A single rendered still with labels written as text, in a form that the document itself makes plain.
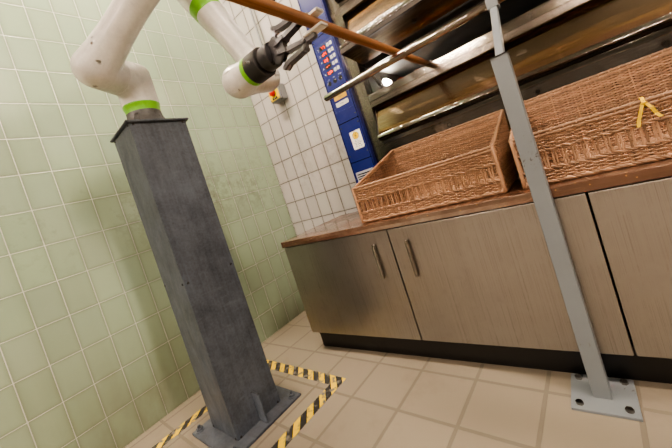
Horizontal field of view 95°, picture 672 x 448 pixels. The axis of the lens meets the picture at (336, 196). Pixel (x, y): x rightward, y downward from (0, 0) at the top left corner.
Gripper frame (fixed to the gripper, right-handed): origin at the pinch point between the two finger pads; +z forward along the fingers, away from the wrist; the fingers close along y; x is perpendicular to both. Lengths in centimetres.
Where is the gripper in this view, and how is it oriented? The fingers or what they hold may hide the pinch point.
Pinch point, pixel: (313, 23)
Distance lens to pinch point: 94.5
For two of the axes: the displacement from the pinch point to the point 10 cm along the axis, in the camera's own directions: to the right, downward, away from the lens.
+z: 7.6, -2.2, -6.1
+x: -5.7, 2.1, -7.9
